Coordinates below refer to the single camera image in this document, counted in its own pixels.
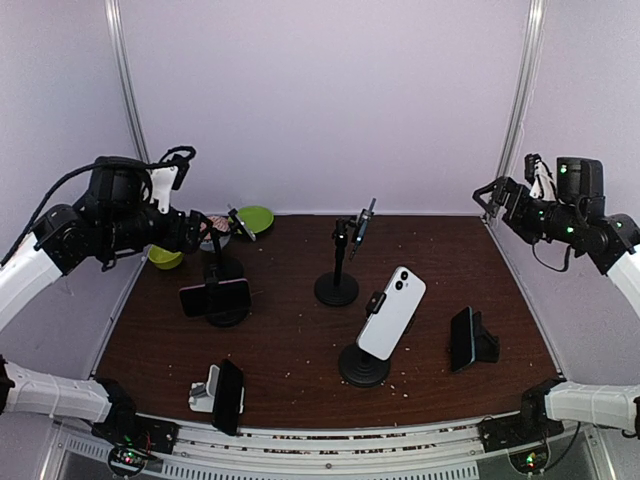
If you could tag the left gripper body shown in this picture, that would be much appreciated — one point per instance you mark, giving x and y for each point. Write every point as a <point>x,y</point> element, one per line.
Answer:
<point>186,242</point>

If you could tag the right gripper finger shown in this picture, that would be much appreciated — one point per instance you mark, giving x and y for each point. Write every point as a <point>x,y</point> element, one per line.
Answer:
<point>492,188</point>
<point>487,202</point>

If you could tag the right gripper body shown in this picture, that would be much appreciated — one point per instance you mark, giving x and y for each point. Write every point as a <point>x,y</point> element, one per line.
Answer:
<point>523,219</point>

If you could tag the black phone teal edge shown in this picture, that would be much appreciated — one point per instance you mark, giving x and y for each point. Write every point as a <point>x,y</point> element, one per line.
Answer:
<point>462,340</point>

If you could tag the dark blue-edged smartphone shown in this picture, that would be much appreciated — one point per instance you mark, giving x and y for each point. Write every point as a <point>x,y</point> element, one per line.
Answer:
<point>360,227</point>

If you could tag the black round-base tall stand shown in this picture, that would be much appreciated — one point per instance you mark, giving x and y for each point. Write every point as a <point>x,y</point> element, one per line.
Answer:
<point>336,288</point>

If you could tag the white smartphone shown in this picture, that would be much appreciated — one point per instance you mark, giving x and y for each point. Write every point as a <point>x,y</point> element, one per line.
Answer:
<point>383,329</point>

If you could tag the black round-base phone stand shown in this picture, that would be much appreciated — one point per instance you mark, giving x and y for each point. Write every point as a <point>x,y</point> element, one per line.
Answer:
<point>360,368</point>

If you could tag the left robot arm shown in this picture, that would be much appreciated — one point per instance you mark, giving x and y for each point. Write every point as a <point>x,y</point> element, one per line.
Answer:
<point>126,207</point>

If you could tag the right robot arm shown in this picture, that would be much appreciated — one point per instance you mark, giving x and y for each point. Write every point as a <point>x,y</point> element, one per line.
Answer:
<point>568,206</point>

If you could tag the small phone on rear stand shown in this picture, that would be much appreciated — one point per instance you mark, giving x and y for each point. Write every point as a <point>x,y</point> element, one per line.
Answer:
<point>238,225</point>

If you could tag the black phone pink edge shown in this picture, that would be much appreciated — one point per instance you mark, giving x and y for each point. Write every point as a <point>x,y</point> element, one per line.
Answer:
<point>216,298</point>

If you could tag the black stand left centre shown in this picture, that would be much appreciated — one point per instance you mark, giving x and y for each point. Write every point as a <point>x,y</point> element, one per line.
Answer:
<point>217,267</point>

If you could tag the black folding wedge stand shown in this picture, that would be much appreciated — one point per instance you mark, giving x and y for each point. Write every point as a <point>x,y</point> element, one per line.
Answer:
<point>486,345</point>

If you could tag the white desktop phone stand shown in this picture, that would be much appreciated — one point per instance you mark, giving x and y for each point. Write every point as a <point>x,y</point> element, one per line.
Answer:
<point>202,394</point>

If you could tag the black phone front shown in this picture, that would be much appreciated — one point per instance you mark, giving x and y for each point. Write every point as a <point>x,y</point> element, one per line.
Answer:
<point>228,398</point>

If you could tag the white patterned bowl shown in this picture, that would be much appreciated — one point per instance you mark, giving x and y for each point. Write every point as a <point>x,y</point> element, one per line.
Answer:
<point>207,244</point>

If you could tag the green bowl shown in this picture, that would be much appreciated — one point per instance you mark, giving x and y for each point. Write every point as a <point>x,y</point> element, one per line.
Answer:
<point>164,259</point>

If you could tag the green plate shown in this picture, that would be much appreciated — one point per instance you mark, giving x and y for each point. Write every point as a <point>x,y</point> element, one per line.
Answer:
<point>258,219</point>

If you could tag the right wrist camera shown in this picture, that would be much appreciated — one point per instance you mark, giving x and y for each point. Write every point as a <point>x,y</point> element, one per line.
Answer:
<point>540,178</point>

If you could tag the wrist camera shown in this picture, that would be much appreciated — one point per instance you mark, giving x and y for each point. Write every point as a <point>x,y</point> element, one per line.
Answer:
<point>540,178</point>
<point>169,175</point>

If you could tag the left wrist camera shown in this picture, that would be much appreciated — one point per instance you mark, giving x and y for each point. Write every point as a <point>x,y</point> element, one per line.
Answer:
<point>169,175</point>

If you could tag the right aluminium frame post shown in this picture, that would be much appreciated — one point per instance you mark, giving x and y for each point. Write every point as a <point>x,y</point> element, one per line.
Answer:
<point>530,55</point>

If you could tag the aluminium frame post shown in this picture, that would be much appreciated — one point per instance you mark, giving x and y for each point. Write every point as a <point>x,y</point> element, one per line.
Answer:
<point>530,55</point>
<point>118,42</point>

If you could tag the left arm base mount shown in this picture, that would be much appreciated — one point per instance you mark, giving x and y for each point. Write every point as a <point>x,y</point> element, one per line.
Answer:
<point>133,453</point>

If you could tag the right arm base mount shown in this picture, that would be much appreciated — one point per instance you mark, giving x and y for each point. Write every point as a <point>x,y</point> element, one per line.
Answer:
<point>526,442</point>

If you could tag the left aluminium frame post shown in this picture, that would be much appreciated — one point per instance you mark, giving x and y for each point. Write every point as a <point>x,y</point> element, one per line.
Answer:
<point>118,42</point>

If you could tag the front aluminium rail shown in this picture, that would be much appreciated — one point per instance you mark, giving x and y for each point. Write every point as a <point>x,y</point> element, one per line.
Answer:
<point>461,449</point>

